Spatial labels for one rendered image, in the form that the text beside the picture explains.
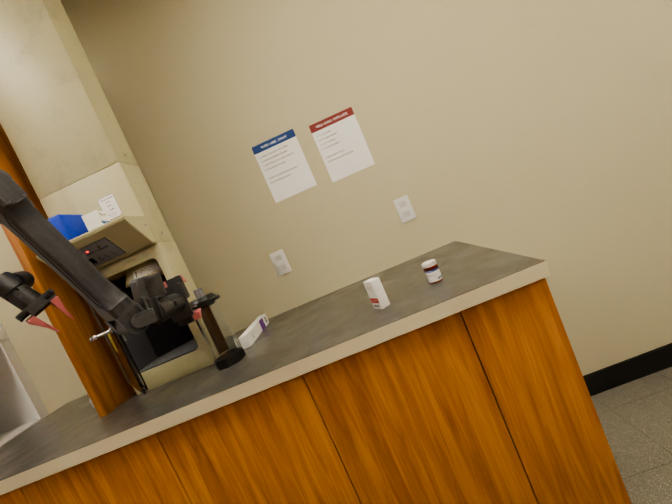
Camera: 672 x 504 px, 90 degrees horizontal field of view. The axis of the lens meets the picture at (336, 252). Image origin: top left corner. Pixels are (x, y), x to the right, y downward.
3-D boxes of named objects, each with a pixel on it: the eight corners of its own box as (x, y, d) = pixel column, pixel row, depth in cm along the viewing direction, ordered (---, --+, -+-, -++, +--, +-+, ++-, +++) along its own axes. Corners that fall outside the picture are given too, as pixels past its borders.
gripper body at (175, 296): (181, 281, 97) (167, 286, 89) (196, 312, 97) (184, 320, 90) (161, 290, 97) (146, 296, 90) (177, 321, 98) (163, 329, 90)
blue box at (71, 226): (69, 249, 116) (57, 225, 115) (94, 238, 115) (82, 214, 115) (43, 252, 106) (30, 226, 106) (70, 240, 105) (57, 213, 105)
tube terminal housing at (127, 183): (172, 365, 146) (93, 202, 140) (238, 337, 144) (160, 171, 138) (136, 395, 122) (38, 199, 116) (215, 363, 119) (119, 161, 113)
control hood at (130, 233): (77, 278, 118) (64, 252, 117) (158, 242, 115) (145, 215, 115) (48, 284, 106) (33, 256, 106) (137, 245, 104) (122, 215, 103)
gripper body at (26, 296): (23, 323, 93) (-3, 307, 91) (57, 295, 99) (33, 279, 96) (21, 321, 88) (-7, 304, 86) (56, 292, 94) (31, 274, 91)
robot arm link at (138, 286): (117, 333, 82) (134, 330, 78) (101, 289, 81) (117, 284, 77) (162, 314, 92) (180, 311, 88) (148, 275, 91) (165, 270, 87)
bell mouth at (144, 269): (145, 282, 137) (139, 269, 136) (183, 265, 135) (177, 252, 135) (114, 291, 119) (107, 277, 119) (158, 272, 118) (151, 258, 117)
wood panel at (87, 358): (174, 357, 162) (40, 82, 151) (180, 355, 162) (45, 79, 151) (100, 417, 113) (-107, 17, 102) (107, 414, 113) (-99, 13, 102)
